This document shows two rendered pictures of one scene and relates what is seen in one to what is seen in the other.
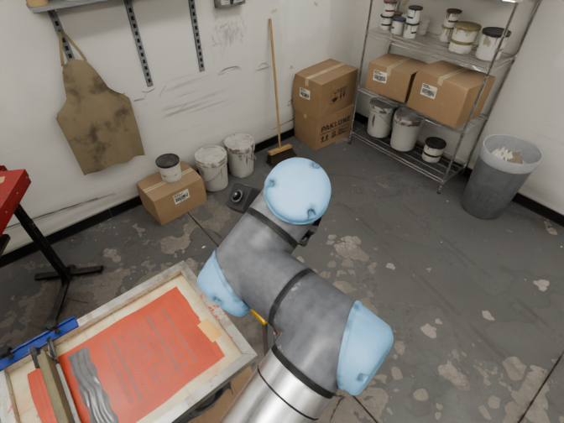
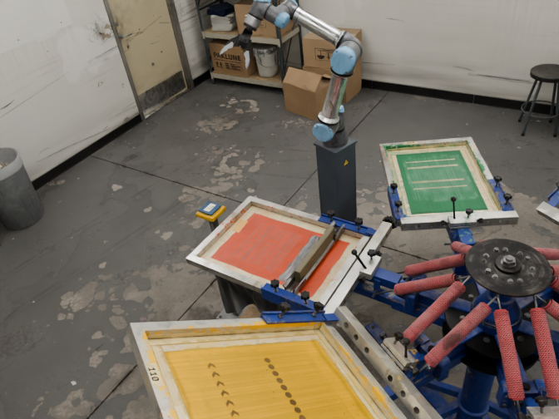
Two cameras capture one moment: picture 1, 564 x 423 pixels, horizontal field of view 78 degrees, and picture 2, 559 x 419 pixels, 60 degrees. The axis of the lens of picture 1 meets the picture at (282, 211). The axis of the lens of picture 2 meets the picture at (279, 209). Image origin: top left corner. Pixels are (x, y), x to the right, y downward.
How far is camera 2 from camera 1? 260 cm
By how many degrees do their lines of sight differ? 73
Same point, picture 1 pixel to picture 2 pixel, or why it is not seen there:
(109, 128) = not seen: outside the picture
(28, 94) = not seen: outside the picture
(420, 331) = (168, 239)
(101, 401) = (306, 248)
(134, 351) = (269, 252)
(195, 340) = (249, 229)
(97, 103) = not seen: outside the picture
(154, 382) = (284, 233)
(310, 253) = (87, 328)
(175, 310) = (231, 248)
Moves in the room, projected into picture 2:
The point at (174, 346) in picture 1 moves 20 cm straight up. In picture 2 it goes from (257, 235) to (252, 207)
